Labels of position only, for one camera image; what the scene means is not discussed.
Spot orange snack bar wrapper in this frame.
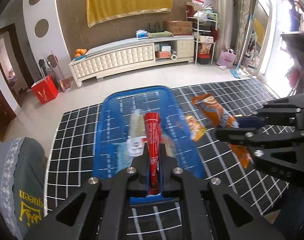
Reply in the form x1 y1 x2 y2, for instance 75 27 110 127
192 94 250 168

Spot red snack packet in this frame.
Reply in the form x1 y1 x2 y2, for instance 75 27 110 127
143 112 161 195

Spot clear green-tipped cracker stick pack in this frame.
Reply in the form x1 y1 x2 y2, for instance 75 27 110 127
129 109 145 138

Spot black white grid tablecloth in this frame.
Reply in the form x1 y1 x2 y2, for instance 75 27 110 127
44 79 288 239

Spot orange yellow snack packet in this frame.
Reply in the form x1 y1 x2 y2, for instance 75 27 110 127
185 115 206 141

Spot pink gift bag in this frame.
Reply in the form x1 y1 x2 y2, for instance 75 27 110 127
217 48 237 68

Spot blue plastic basket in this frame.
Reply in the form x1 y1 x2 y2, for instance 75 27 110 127
93 86 207 206

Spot white metal shelf rack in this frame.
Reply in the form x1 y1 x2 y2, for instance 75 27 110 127
186 0 218 64

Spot orange box in cabinet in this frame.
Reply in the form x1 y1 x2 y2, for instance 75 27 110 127
156 51 171 59

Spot cardboard box on cabinet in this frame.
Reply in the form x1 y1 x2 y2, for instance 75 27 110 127
163 21 193 36

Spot green folded cloth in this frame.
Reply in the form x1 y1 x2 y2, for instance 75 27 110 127
148 31 174 38

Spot white tufted tv cabinet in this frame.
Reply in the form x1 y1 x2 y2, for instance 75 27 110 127
69 36 195 87

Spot red paper bag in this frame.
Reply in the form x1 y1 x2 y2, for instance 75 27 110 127
31 75 59 104

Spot blue tissue pack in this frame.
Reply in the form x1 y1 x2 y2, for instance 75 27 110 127
136 30 148 39

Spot oranges on blue plate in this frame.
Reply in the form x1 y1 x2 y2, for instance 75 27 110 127
74 49 87 60

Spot brown wooden door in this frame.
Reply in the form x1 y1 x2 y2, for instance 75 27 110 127
0 23 34 141

